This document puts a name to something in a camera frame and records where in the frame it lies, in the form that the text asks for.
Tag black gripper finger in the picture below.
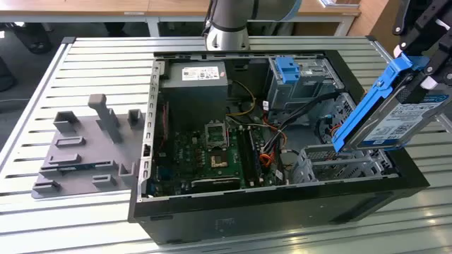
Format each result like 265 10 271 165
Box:
401 0 452 56
398 25 452 104

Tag hard disk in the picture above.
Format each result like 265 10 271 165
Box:
331 51 452 154

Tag black disk wire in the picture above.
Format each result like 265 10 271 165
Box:
315 115 342 146

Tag metal disk bay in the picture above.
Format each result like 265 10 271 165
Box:
290 144 401 186

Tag black RAM slot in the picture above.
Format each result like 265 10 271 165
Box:
243 125 261 186
247 125 265 185
239 125 255 187
234 125 251 187

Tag grey metal drive cage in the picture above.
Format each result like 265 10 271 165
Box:
266 56 350 126

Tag blue plastic drive latch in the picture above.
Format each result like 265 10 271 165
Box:
275 57 302 84

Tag metal socket cover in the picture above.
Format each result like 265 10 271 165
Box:
205 120 230 149

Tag grey power supply unit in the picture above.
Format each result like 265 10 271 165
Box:
161 61 230 133

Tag CPU socket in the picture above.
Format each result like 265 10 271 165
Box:
211 151 230 168

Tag black graphics card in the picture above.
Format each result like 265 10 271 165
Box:
190 176 242 193

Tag black PC case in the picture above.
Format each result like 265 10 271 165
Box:
127 49 431 246

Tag green motherboard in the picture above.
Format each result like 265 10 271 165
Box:
151 120 283 198

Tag grey parts rack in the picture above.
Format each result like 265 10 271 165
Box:
31 94 149 199

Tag green RAM stick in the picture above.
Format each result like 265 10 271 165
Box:
58 164 97 173

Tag black sleeved wire bundle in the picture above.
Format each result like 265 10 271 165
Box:
271 91 342 133

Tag yellow black power wires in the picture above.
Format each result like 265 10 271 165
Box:
226 79 258 117

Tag orange red yellow wires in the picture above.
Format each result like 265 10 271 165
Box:
259 123 290 168

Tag black wire white label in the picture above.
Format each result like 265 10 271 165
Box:
271 148 286 186

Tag wooden desk grey frame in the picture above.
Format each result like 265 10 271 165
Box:
0 0 362 38

